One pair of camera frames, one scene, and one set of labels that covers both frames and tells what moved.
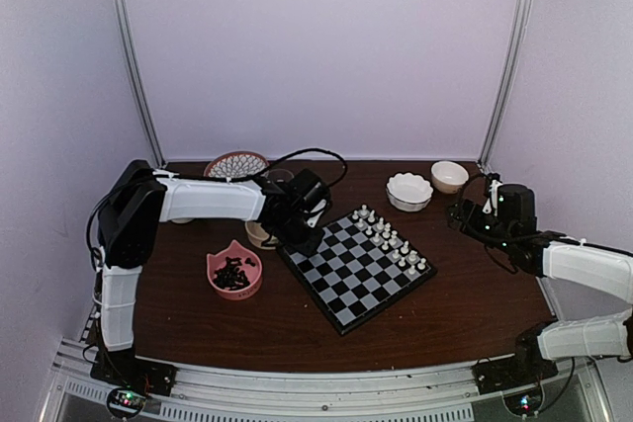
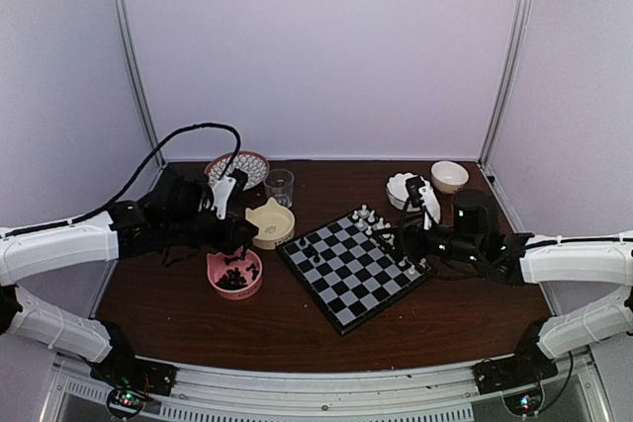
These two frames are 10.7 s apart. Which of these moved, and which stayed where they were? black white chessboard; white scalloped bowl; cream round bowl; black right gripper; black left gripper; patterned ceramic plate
Moved: black left gripper; black right gripper
Stayed: patterned ceramic plate; white scalloped bowl; cream round bowl; black white chessboard
